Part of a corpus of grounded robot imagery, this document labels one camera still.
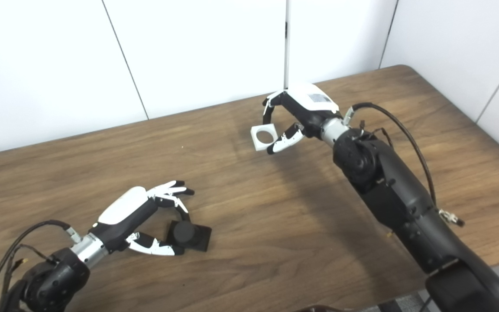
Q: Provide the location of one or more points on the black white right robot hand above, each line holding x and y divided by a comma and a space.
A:
308, 106

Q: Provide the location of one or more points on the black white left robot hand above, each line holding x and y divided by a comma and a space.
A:
124, 212

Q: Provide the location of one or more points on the white square piece with hole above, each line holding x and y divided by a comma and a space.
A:
261, 146

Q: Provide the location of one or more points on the black peg with square base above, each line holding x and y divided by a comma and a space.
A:
193, 236

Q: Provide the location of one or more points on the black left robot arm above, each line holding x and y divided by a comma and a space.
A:
54, 277

